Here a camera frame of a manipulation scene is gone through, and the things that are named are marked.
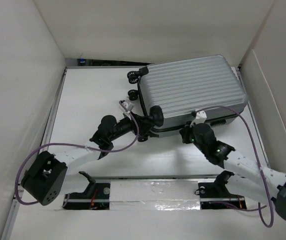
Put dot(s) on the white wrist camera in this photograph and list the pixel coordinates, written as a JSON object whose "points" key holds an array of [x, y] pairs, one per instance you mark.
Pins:
{"points": [[126, 107], [199, 118]]}

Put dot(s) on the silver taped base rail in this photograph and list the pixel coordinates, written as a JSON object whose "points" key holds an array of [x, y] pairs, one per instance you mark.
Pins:
{"points": [[162, 194]]}

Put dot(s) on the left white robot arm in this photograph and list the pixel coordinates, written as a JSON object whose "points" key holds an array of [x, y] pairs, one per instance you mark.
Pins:
{"points": [[42, 174]]}

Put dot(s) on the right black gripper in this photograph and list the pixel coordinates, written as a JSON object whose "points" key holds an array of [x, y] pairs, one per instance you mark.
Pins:
{"points": [[184, 132]]}

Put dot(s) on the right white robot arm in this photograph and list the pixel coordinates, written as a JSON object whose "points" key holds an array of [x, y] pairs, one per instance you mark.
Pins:
{"points": [[240, 176]]}

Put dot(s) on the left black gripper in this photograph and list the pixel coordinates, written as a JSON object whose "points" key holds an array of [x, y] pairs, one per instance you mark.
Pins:
{"points": [[143, 123]]}

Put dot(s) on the grey hard-shell suitcase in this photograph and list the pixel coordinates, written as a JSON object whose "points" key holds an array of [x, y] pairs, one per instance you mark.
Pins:
{"points": [[181, 87]]}

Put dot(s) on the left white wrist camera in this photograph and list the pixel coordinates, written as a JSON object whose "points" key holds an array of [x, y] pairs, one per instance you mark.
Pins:
{"points": [[126, 107]]}

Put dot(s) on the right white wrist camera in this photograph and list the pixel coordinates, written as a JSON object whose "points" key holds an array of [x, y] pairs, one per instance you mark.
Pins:
{"points": [[199, 118]]}

